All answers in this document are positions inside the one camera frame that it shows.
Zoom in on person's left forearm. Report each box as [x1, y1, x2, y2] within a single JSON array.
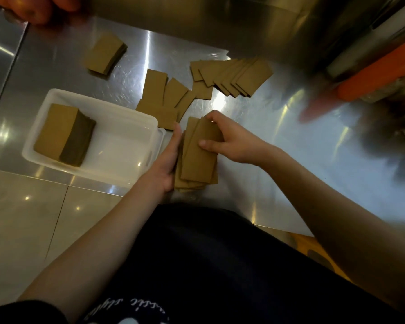
[[18, 178, 166, 323]]

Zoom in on person's right forearm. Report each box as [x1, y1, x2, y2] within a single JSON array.
[[261, 144, 405, 311]]

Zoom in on white tube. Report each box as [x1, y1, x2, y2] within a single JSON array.
[[325, 0, 405, 78]]

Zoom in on yellow stool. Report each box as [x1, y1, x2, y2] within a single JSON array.
[[290, 232, 353, 282]]

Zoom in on small cardboard stack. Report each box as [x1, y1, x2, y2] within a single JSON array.
[[84, 31, 128, 77]]

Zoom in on gathered bundle brown paper pieces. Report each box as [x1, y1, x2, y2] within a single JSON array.
[[174, 116, 224, 194]]

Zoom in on person's left hand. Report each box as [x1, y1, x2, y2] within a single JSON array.
[[143, 121, 184, 196]]

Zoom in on orange box at right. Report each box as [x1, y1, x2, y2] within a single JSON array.
[[336, 35, 405, 102]]

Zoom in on person's right hand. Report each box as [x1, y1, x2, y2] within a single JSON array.
[[198, 110, 274, 167]]

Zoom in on white plastic tray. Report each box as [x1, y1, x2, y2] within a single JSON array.
[[21, 88, 167, 189]]

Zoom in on fanned row brown paper pieces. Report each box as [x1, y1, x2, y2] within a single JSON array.
[[190, 57, 274, 98]]

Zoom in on black printed shirt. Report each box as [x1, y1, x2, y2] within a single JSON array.
[[0, 202, 402, 324]]

